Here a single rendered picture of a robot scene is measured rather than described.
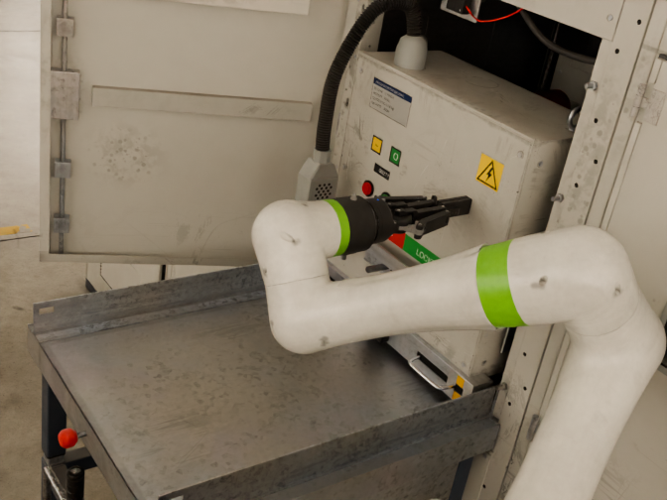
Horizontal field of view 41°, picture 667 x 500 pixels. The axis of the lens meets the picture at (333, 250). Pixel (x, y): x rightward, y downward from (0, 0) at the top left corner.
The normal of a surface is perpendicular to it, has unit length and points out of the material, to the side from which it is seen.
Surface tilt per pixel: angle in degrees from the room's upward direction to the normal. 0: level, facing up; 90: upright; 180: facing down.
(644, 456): 90
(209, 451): 0
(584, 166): 90
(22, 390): 0
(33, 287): 0
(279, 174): 90
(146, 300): 90
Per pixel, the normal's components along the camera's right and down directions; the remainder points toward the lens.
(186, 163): 0.22, 0.47
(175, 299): 0.56, 0.45
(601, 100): -0.81, 0.15
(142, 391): 0.15, -0.88
